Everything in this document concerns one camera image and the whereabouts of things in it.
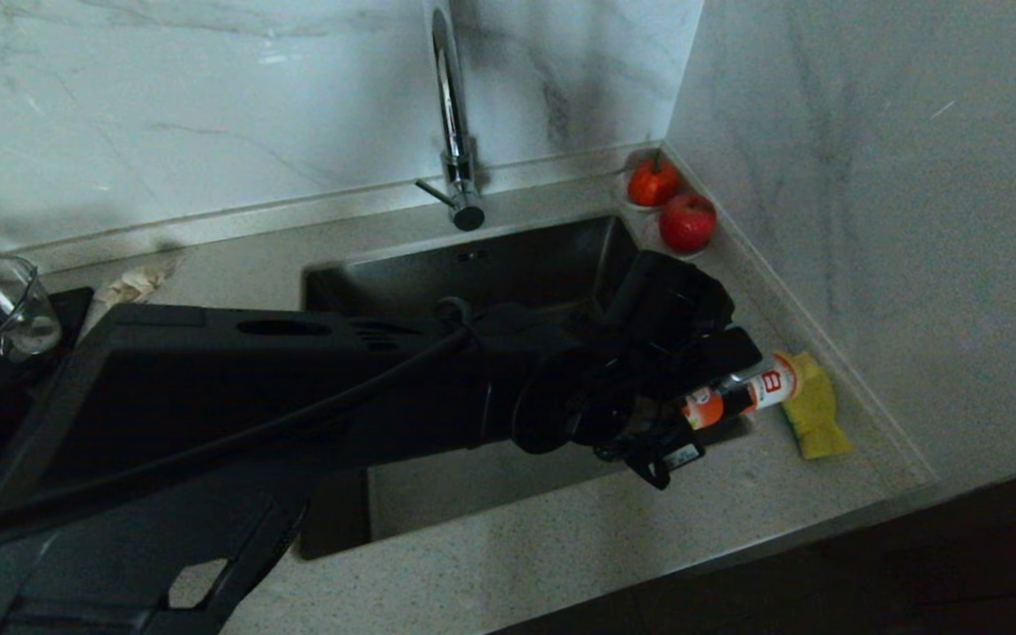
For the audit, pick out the red apple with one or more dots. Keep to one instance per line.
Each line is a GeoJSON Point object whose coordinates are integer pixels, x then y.
{"type": "Point", "coordinates": [687, 222]}

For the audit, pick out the yellow dish soap bottle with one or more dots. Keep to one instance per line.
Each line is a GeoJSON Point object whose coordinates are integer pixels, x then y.
{"type": "Point", "coordinates": [755, 392]}

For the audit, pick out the chrome faucet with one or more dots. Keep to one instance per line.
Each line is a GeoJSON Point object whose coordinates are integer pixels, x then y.
{"type": "Point", "coordinates": [452, 115]}

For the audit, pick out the stainless steel sink basin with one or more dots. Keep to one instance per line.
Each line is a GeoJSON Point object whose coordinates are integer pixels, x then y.
{"type": "Point", "coordinates": [446, 494]}

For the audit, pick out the orange-red tomato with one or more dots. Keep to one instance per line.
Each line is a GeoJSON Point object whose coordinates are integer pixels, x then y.
{"type": "Point", "coordinates": [653, 182]}

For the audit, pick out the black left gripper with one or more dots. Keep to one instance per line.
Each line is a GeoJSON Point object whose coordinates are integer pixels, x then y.
{"type": "Point", "coordinates": [631, 388]}

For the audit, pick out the crumpled beige tissue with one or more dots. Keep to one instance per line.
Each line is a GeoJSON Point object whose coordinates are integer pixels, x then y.
{"type": "Point", "coordinates": [130, 284]}

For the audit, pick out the clear glass pot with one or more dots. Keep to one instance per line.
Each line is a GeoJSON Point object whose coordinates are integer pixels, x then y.
{"type": "Point", "coordinates": [21, 309]}

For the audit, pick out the small white saucer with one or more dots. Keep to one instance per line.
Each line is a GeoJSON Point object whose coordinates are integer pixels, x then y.
{"type": "Point", "coordinates": [649, 236]}
{"type": "Point", "coordinates": [623, 196]}

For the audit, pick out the yellow sponge green backing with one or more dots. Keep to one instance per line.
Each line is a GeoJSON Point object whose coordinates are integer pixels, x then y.
{"type": "Point", "coordinates": [817, 414]}

